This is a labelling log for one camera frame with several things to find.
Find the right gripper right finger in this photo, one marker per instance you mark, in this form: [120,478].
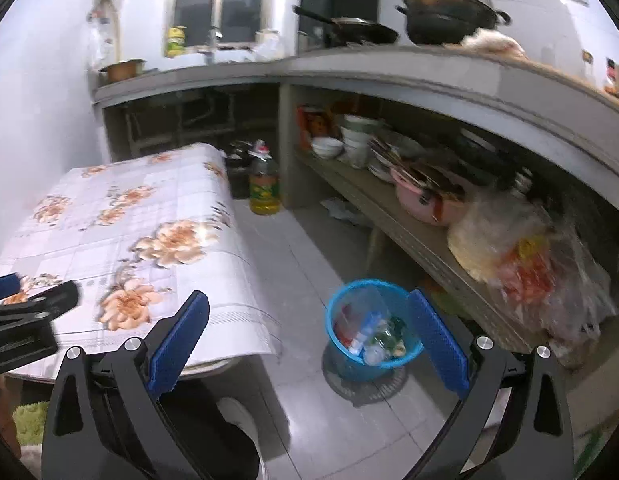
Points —
[511,420]

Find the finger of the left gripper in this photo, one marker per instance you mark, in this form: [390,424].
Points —
[9,285]
[45,306]

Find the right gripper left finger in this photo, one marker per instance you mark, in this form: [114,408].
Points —
[104,420]

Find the green plastic drink bottle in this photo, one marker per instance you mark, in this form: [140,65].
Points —
[386,343]

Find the blue white toothpaste box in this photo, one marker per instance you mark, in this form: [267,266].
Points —
[365,332]

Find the red tin can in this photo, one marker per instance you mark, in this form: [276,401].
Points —
[345,325]

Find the blue plastic trash basket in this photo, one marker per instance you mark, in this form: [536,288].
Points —
[366,296]

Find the concrete kitchen counter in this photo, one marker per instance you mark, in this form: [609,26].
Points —
[550,113]

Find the green white towel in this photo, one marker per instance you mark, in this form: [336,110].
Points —
[30,420]

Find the floral tablecloth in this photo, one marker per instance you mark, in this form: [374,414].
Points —
[137,238]

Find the yellow plastic bag of food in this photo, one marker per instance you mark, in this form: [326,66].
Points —
[537,270]

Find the pink plastic basin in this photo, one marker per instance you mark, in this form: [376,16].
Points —
[435,206]

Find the cooking oil bottle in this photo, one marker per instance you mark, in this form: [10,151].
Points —
[264,181]

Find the copper basin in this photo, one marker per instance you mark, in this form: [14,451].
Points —
[123,70]

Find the lower shelf board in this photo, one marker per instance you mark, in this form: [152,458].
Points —
[427,245]

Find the stack of white bowls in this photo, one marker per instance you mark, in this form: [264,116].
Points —
[356,132]

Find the black frying pan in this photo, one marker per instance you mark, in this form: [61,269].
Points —
[345,31]

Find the black microwave oven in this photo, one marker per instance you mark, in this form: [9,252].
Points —
[314,35]

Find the black pot with lid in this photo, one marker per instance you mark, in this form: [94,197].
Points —
[449,21]

